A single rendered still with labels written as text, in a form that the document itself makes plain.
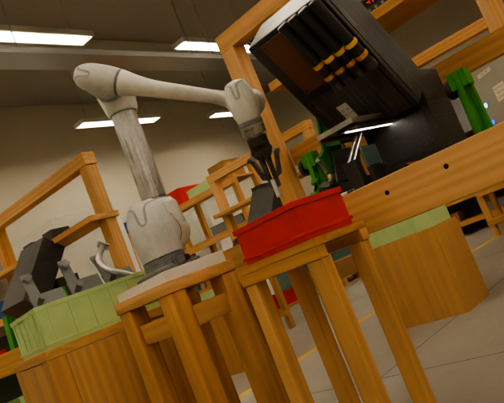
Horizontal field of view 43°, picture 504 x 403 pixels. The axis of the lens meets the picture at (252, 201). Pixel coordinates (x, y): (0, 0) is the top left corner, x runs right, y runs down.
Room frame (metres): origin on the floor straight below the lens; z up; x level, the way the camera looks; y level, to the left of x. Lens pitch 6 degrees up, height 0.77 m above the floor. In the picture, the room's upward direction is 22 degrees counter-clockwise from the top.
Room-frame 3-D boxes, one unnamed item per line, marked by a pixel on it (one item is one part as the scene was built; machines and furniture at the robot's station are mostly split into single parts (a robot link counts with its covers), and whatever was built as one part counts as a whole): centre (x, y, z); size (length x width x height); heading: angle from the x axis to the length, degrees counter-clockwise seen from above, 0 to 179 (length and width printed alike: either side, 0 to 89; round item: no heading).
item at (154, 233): (2.27, 0.37, 1.05); 0.18 x 0.16 x 0.22; 174
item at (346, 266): (11.93, -1.02, 0.22); 1.20 x 0.81 x 0.44; 144
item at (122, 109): (2.47, 0.35, 1.34); 0.22 x 0.16 x 0.77; 174
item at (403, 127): (2.42, -0.67, 1.07); 0.30 x 0.18 x 0.34; 46
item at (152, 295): (2.26, 0.37, 0.83); 0.32 x 0.32 x 0.04; 48
